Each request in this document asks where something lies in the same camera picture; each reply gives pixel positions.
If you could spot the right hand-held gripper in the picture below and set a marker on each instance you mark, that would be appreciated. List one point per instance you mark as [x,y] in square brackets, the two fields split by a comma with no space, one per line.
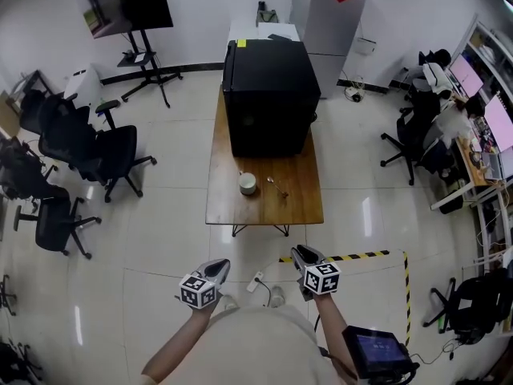
[321,279]

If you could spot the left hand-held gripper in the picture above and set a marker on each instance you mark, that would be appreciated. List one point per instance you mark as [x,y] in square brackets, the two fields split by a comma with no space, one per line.
[197,291]

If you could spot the metal spoon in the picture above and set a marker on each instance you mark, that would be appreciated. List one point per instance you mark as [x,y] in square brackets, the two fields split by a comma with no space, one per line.
[276,186]

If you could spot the white cup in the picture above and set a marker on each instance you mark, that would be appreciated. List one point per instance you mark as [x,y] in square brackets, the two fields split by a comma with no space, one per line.
[247,183]

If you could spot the person's right forearm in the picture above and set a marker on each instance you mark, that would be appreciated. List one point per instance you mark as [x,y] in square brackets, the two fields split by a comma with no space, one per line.
[332,327]

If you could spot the person's left forearm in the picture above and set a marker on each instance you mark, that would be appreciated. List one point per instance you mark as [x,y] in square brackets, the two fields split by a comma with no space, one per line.
[180,343]

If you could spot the person's left shoe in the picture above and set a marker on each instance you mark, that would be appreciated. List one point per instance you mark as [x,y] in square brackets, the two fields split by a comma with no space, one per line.
[230,302]

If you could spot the person's shoe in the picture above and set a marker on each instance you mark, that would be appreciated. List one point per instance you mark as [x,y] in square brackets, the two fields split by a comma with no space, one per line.
[230,302]
[277,296]

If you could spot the white power strip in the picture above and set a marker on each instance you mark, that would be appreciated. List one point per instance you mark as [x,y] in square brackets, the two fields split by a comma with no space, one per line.
[354,94]
[255,282]

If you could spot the person's right shoe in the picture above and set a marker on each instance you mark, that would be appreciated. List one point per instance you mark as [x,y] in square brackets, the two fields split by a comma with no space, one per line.
[277,296]

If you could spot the person's beige shirt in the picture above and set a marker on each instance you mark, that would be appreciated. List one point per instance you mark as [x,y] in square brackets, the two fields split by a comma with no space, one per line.
[256,347]

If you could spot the yellow black floor tape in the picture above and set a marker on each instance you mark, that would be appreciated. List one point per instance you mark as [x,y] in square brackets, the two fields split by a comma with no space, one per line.
[406,295]

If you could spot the black handheld screen device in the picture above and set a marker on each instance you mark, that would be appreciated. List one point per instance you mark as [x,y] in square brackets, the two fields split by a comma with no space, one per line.
[376,351]

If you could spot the black waste bin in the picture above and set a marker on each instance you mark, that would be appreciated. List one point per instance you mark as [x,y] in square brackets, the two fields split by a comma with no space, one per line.
[451,199]

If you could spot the black mini fridge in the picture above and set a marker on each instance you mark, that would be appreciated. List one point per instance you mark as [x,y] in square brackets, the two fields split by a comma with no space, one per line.
[270,102]

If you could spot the black mesh office chair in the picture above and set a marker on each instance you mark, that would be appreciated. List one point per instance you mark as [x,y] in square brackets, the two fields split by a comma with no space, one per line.
[66,134]
[54,227]

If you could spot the wooden top office desk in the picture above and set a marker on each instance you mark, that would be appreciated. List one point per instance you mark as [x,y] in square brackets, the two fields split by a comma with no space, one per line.
[469,171]

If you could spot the white metal shelf rack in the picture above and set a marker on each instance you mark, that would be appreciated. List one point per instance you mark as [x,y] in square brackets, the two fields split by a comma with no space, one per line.
[489,231]

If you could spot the silver laptop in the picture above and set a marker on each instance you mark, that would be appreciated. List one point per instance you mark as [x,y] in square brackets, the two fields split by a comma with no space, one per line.
[495,167]

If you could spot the yellow sticky note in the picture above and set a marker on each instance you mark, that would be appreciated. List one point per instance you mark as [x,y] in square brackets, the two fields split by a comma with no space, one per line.
[241,43]

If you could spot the tall white refrigerator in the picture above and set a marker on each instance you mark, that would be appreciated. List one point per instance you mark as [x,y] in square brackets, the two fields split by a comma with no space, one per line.
[328,34]

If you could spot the white air purifier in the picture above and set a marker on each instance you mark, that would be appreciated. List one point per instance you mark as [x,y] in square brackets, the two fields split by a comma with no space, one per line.
[82,82]

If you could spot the pink lit monitor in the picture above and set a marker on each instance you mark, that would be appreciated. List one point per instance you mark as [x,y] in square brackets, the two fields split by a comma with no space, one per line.
[467,74]
[501,122]

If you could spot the grey bag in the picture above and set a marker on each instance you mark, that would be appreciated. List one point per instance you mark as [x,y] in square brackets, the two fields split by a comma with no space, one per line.
[267,14]

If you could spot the large black screen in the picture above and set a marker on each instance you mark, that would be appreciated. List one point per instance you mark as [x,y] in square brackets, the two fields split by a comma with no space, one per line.
[128,4]

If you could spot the white wall router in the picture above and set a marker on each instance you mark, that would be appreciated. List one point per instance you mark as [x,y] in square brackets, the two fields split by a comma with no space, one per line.
[365,46]

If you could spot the white wall shelf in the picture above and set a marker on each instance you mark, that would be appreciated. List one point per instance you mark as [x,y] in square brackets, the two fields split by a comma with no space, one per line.
[493,50]

